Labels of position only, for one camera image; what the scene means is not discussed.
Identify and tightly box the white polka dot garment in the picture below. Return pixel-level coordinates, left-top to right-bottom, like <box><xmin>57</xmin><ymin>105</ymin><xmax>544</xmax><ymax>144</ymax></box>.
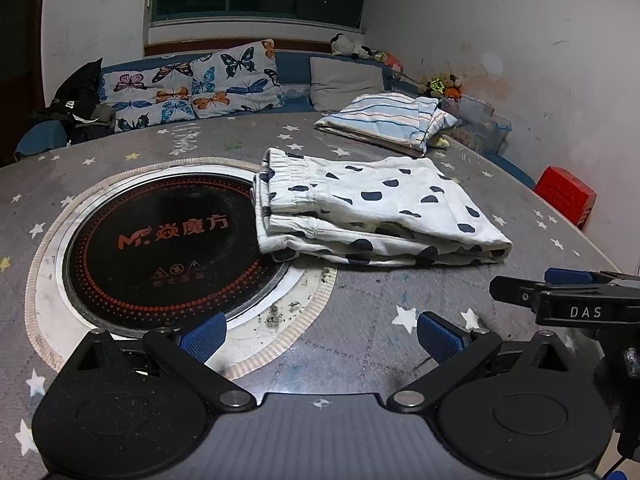
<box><xmin>253</xmin><ymin>148</ymin><xmax>512</xmax><ymax>266</ymax></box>

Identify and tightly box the red small box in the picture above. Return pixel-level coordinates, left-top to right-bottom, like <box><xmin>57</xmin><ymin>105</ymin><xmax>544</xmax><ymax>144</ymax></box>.
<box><xmin>534</xmin><ymin>166</ymin><xmax>597</xmax><ymax>230</ymax></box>

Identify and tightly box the clear plastic storage bin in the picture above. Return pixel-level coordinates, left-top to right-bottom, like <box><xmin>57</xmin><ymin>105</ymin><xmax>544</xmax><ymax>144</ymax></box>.
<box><xmin>440</xmin><ymin>96</ymin><xmax>512</xmax><ymax>155</ymax></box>

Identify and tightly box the folded striped blue cloth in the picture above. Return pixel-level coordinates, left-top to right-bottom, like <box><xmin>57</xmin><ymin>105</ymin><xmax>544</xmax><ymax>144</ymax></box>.
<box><xmin>314</xmin><ymin>92</ymin><xmax>459</xmax><ymax>157</ymax></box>

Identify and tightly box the colourful toy pile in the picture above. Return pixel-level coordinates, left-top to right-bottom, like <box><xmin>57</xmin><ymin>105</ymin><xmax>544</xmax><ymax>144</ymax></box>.
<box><xmin>371</xmin><ymin>51</ymin><xmax>462</xmax><ymax>101</ymax></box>

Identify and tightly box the blue sofa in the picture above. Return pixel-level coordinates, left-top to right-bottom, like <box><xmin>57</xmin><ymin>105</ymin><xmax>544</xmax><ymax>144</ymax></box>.
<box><xmin>13</xmin><ymin>49</ymin><xmax>536</xmax><ymax>191</ymax></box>

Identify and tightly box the black bag on sofa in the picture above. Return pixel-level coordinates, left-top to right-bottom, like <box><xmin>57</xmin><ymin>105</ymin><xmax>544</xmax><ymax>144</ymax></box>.
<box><xmin>42</xmin><ymin>58</ymin><xmax>116</xmax><ymax>144</ymax></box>

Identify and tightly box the butterfly print pillow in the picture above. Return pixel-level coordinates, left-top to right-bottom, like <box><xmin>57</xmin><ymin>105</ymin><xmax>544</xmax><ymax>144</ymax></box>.
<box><xmin>100</xmin><ymin>39</ymin><xmax>284</xmax><ymax>132</ymax></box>

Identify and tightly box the grey cushion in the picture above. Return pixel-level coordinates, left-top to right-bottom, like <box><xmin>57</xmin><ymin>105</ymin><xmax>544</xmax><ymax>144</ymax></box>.
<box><xmin>309</xmin><ymin>58</ymin><xmax>385</xmax><ymax>112</ymax></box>

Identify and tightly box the white plush toy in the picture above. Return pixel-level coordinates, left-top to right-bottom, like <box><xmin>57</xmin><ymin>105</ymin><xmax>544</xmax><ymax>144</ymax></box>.
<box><xmin>330</xmin><ymin>32</ymin><xmax>371</xmax><ymax>60</ymax></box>

